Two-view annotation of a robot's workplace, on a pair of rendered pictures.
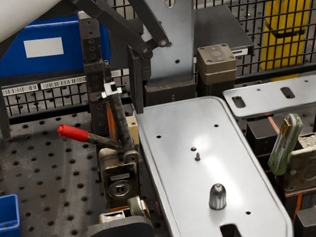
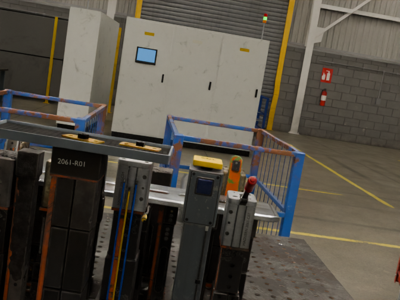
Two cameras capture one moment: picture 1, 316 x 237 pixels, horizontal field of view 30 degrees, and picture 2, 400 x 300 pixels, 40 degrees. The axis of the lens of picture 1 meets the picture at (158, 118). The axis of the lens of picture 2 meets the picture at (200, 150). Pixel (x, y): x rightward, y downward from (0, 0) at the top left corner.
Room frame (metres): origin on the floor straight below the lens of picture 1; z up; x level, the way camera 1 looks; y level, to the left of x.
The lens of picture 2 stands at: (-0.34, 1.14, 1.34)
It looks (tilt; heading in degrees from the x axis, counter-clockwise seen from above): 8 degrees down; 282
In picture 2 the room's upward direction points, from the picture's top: 9 degrees clockwise
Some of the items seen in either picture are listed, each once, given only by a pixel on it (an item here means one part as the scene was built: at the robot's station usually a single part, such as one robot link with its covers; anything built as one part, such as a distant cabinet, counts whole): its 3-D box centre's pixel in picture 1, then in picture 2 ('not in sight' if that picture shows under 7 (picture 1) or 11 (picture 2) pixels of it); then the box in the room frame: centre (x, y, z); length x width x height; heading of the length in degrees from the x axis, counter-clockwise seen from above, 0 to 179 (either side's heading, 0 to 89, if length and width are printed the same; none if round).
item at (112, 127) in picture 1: (115, 158); not in sight; (0.94, 0.10, 0.95); 0.03 x 0.01 x 0.50; 13
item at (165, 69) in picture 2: not in sight; (191, 75); (1.92, -8.14, 1.22); 2.40 x 0.54 x 2.45; 18
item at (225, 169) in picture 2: not in sight; (222, 227); (-0.11, -0.49, 0.88); 0.15 x 0.11 x 0.36; 103
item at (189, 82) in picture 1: (170, 131); not in sight; (1.13, -0.03, 0.85); 0.12 x 0.03 x 0.30; 103
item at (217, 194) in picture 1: (217, 197); not in sight; (0.75, -0.11, 1.02); 0.03 x 0.03 x 0.07
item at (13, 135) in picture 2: not in sight; (82, 140); (0.12, 0.10, 1.16); 0.37 x 0.14 x 0.02; 13
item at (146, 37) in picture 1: (152, 54); not in sight; (0.49, 0.00, 1.51); 0.03 x 0.01 x 0.05; 103
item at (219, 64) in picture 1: (214, 112); not in sight; (1.17, -0.14, 0.88); 0.08 x 0.08 x 0.36; 13
